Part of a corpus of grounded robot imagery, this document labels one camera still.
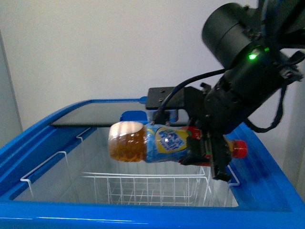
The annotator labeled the white wire freezer basket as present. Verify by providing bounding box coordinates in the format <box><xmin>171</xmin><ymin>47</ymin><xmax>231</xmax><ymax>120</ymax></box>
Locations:
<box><xmin>82</xmin><ymin>167</ymin><xmax>212</xmax><ymax>207</ymax></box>

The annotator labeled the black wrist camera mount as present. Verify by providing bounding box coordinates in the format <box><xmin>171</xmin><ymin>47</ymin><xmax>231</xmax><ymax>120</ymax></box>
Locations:
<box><xmin>145</xmin><ymin>86</ymin><xmax>203</xmax><ymax>111</ymax></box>

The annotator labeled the glass sliding freezer lid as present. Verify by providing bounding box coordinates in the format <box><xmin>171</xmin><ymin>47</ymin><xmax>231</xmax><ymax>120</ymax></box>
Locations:
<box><xmin>50</xmin><ymin>97</ymin><xmax>157</xmax><ymax>127</ymax></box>

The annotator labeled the black camera cable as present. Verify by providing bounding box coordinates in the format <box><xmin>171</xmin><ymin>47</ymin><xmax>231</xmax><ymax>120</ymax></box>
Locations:
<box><xmin>152</xmin><ymin>69</ymin><xmax>226</xmax><ymax>125</ymax></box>

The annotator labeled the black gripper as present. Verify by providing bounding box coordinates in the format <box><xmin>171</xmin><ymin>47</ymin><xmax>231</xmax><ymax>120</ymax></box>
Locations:
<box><xmin>180</xmin><ymin>86</ymin><xmax>255</xmax><ymax>181</ymax></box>

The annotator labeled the blue chest freezer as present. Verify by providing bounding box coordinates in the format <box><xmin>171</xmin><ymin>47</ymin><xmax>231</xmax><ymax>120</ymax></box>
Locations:
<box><xmin>0</xmin><ymin>98</ymin><xmax>305</xmax><ymax>229</ymax></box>

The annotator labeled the iced tea bottle red cap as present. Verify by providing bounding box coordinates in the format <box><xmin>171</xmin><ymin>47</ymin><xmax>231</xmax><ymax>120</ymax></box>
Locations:
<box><xmin>108</xmin><ymin>121</ymin><xmax>248</xmax><ymax>166</ymax></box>

